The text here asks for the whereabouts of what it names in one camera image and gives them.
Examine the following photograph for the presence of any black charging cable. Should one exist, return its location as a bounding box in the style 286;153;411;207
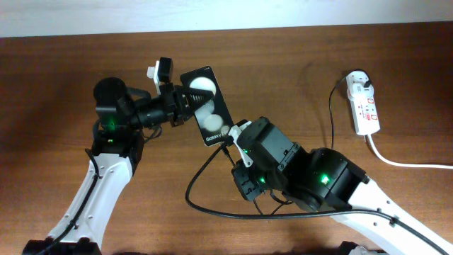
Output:
219;69;373;216

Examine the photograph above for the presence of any white power strip cord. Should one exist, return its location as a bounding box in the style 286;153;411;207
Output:
365;133;453;170

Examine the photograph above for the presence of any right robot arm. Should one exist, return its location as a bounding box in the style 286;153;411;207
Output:
228;117;452;254

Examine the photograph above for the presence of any white charger adapter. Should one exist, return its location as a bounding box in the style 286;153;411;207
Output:
347;83;374;101

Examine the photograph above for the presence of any white power strip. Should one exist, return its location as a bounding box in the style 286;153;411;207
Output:
346;69;380;136

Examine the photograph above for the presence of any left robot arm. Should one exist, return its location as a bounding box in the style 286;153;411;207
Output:
23;77;214;254

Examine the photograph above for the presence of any black Galaxy flip phone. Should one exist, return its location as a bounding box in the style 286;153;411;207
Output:
180;66;234;147

